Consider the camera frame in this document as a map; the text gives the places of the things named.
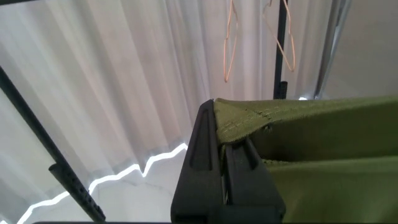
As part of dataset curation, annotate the white curtain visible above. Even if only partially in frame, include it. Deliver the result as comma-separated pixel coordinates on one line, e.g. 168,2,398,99
0,0,335,223

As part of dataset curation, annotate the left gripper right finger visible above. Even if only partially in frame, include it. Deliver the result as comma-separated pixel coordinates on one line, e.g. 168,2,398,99
223,138,286,223

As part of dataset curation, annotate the green printed sleeveless shirt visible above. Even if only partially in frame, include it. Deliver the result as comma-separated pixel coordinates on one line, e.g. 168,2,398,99
213,95,398,224

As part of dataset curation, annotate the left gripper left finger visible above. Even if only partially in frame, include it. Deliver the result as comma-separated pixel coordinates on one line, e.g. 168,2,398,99
170,99,225,223

